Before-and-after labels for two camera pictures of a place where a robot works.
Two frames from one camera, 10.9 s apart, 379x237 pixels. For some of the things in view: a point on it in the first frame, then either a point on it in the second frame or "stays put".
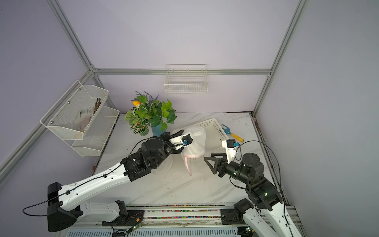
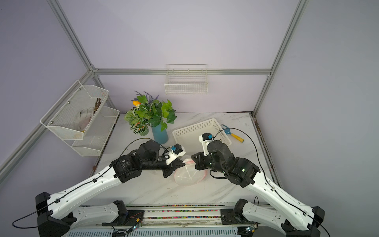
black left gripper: x=167 y=136 -> x=171 y=167
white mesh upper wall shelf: x=71 y=116 stays put
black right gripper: x=222 y=163 -> x=201 y=160
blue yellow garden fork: x=227 y=131 stays put
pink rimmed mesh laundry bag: x=197 y=148 -> x=187 y=175
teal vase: x=157 y=130 stays put
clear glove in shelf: x=84 y=117 stays put
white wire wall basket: x=186 y=79 stays put
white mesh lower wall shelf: x=97 y=135 stays put
